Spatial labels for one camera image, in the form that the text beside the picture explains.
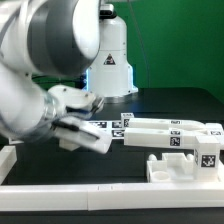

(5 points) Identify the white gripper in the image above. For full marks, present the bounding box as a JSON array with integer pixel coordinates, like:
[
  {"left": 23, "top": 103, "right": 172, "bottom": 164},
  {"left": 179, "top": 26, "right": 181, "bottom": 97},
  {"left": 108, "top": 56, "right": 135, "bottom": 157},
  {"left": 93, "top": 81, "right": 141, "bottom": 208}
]
[{"left": 53, "top": 117, "right": 112, "bottom": 154}]

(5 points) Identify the white chair back frame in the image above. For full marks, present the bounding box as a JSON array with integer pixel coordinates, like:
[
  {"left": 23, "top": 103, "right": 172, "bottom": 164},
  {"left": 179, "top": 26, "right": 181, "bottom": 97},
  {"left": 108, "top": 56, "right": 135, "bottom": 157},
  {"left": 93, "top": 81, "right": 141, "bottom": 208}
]
[{"left": 124, "top": 118, "right": 224, "bottom": 150}]

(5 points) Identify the white chair seat part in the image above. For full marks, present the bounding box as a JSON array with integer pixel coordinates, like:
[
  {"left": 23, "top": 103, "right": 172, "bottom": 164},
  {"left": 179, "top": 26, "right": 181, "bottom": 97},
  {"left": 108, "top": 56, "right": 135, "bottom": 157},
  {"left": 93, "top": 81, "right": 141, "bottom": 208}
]
[{"left": 146, "top": 153, "right": 196, "bottom": 183}]

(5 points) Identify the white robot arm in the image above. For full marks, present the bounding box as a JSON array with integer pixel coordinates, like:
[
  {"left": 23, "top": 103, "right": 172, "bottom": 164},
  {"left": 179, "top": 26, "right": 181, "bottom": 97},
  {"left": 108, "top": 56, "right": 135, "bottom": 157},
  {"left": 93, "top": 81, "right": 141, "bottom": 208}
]
[{"left": 0, "top": 0, "right": 138, "bottom": 153}]

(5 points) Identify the white marker sheet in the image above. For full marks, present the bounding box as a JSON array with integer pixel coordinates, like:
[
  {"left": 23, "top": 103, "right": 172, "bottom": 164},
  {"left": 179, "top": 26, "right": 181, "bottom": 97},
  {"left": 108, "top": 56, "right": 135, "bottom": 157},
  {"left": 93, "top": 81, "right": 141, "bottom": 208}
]
[{"left": 85, "top": 120, "right": 124, "bottom": 140}]

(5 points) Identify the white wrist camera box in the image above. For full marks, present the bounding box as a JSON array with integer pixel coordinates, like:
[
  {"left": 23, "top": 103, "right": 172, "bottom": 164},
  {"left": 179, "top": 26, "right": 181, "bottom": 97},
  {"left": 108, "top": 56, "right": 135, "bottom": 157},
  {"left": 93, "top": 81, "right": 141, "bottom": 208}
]
[{"left": 48, "top": 85, "right": 104, "bottom": 120}]

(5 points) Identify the black camera on stand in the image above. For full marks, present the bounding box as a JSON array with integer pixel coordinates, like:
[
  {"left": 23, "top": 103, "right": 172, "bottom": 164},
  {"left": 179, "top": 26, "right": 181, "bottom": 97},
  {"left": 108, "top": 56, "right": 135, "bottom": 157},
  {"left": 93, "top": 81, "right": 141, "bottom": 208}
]
[{"left": 100, "top": 4, "right": 116, "bottom": 19}]

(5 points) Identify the white workspace border frame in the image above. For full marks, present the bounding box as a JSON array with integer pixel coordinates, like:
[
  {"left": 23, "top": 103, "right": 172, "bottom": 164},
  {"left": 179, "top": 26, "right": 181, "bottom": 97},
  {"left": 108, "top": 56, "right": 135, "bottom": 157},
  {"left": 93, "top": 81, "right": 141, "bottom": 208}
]
[{"left": 0, "top": 146, "right": 224, "bottom": 211}]

